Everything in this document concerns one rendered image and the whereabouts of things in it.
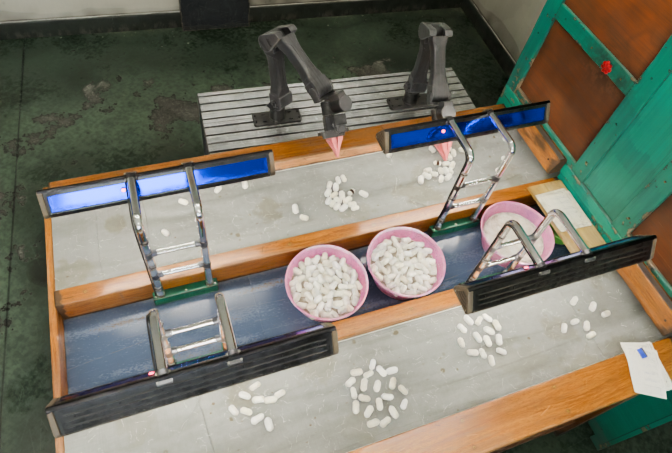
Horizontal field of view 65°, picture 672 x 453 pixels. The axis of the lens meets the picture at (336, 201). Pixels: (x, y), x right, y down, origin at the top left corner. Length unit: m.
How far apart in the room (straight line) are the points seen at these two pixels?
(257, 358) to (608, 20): 1.51
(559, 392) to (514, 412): 0.16
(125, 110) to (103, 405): 2.28
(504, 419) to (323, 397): 0.51
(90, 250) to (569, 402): 1.52
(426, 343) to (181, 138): 1.92
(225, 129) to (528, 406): 1.47
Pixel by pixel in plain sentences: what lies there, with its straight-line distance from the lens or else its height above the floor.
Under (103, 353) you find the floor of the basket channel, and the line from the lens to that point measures 1.76.
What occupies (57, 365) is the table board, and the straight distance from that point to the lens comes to 1.72.
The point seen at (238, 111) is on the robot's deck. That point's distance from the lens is 2.28.
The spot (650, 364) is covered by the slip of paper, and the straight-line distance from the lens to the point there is 1.98.
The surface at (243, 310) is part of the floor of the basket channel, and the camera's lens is 1.75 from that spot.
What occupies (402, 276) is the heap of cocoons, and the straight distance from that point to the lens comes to 1.79.
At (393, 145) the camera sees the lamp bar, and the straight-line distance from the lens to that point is 1.67.
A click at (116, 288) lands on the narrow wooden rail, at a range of 1.74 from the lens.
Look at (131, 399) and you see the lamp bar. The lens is 1.26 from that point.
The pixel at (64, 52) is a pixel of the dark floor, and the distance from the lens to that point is 3.77.
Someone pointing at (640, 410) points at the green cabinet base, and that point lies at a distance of 2.38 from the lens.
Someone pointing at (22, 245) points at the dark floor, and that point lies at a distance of 2.87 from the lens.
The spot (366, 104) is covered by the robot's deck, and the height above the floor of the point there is 0.67.
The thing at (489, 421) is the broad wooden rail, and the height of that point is 0.76.
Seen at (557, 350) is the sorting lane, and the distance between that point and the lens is 1.87.
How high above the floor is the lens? 2.27
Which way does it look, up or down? 53 degrees down
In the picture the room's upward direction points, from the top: 12 degrees clockwise
